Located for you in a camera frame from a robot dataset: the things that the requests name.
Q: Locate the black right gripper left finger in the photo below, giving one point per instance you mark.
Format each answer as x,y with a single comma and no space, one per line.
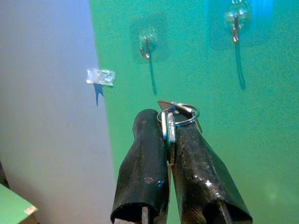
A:
142,163

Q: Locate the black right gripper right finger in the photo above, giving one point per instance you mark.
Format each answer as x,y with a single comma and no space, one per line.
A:
201,177

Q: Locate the clear tape piece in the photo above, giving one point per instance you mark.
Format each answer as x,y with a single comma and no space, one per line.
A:
102,77

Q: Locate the green topped table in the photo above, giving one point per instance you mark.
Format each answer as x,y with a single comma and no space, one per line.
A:
11,205

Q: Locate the green wall board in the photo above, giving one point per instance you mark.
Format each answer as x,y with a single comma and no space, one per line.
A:
257,140

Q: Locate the clear adhesive wall hook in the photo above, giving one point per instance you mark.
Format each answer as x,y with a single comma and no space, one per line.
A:
146,46
236,23

